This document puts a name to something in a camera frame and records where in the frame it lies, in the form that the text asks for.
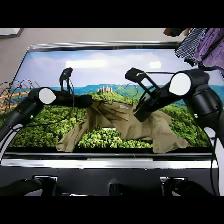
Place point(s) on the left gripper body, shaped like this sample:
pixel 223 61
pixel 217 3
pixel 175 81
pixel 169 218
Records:
pixel 83 100

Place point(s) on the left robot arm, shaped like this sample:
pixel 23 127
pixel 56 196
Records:
pixel 28 108

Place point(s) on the olive long-sleeved shirt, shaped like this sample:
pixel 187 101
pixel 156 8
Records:
pixel 160 128

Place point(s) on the checked shirt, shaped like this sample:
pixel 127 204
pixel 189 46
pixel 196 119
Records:
pixel 188 46

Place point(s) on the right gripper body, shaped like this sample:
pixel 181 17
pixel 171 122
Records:
pixel 146 108

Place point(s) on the brown garment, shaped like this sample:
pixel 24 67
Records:
pixel 175 31

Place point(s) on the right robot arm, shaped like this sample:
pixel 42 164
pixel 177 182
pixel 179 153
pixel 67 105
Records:
pixel 200 96

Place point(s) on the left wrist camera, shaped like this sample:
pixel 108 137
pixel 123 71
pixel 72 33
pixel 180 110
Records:
pixel 67 71

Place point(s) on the silver frame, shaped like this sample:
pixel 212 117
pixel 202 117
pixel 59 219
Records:
pixel 100 163

